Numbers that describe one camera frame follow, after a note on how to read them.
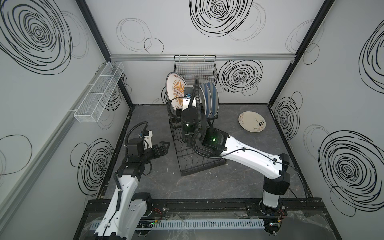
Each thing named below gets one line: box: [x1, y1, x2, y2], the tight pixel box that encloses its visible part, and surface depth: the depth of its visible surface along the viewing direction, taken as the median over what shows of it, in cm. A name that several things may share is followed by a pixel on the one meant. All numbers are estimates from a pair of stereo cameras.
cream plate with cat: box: [238, 111, 266, 133], surface depth 111 cm
